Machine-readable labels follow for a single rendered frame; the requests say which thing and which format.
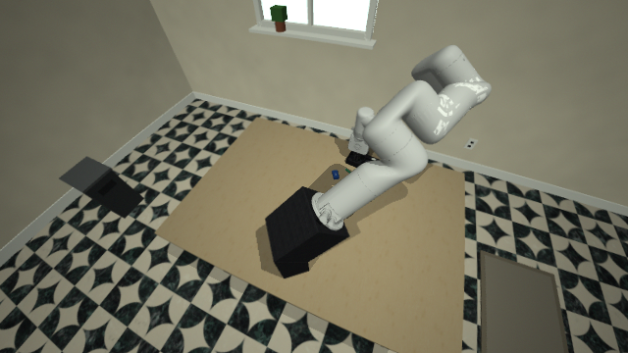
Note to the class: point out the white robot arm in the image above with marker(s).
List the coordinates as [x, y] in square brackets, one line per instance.
[429, 116]

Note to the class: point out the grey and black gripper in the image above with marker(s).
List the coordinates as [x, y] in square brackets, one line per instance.
[357, 145]

